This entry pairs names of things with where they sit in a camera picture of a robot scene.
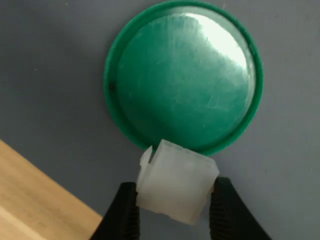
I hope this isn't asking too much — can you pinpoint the small white plastic terminal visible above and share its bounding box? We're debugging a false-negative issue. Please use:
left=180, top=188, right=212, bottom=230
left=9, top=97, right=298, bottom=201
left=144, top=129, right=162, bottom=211
left=135, top=139, right=221, bottom=224

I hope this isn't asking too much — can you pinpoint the round green lid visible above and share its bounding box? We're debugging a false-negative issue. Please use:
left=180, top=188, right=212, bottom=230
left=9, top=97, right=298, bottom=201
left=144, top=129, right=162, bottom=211
left=103, top=0, right=265, bottom=157

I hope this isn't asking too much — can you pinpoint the dark grey mat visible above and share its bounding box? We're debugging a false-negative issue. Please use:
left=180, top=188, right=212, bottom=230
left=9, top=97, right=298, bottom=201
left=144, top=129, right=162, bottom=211
left=0, top=0, right=320, bottom=240

